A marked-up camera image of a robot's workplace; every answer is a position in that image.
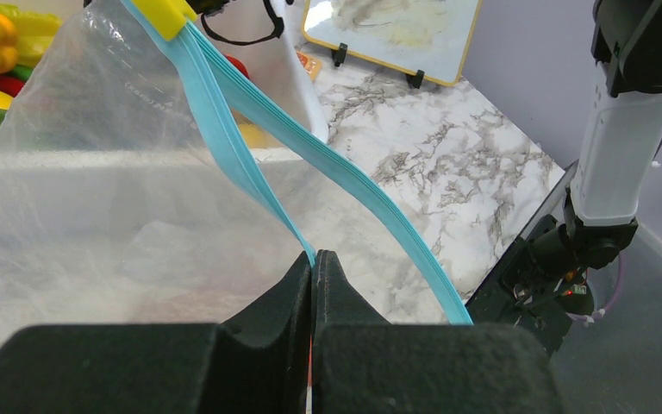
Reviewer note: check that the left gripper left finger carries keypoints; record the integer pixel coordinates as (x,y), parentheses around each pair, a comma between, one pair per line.
(255,362)

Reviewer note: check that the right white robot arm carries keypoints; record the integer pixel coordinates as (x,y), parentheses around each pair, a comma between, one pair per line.
(600,201)

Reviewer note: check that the yellow lemon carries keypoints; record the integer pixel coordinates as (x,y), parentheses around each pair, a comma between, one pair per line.
(256,137)

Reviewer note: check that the clear zip top bag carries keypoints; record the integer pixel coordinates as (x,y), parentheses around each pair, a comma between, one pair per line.
(124,249)

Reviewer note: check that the green yellow pepper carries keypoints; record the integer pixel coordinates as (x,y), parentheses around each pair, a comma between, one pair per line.
(35,32)

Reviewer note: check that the wood framed whiteboard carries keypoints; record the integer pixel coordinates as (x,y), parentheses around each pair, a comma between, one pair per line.
(431,37)

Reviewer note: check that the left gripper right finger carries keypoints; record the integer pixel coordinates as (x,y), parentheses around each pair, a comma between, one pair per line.
(361,363)

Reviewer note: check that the white plastic bin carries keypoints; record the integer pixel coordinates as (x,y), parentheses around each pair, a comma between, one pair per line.
(273,68)

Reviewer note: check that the red strawberry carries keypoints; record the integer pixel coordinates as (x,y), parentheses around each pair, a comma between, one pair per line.
(238,65)

